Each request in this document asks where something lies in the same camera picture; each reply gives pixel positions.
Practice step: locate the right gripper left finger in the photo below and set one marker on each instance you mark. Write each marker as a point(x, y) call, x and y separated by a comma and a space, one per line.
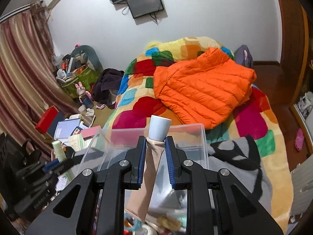
point(94, 201)

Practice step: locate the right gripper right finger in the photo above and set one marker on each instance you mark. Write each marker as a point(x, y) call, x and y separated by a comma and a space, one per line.
point(217, 202)

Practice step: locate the beige tube white cap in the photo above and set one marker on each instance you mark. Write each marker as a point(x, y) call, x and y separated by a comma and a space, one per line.
point(139, 200)

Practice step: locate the grey black fleece blanket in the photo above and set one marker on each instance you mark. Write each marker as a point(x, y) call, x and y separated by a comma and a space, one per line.
point(240, 156)

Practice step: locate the pink house shaped box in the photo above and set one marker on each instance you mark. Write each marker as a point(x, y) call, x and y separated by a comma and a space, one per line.
point(90, 132)

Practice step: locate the blue white booklet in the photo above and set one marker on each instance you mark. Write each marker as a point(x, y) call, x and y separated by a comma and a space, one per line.
point(65, 128)

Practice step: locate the red flat box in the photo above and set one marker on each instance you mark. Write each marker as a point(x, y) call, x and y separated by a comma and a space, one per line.
point(46, 120)

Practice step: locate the pink slipper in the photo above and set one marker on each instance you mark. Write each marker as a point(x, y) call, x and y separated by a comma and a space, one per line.
point(299, 140)

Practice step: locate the pink bunny figure bottle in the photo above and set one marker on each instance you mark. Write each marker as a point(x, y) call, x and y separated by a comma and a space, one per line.
point(84, 96)

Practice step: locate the colourful patchwork blanket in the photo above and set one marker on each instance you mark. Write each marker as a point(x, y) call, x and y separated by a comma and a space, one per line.
point(136, 103)

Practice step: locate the orange puffer jacket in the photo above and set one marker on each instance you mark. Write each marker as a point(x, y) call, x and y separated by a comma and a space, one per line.
point(204, 90)

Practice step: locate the dark purple clothes pile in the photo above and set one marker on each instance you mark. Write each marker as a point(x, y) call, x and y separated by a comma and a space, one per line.
point(105, 89)

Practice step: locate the green storage box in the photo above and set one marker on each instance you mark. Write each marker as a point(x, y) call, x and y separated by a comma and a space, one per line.
point(87, 77)

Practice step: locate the striped brown curtain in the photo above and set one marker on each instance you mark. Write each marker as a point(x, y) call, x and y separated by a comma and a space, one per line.
point(28, 85)

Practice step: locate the wooden door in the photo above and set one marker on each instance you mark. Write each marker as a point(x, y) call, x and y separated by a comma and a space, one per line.
point(295, 45)

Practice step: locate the small black wall monitor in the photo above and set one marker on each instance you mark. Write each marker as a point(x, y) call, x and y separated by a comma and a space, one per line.
point(140, 8)

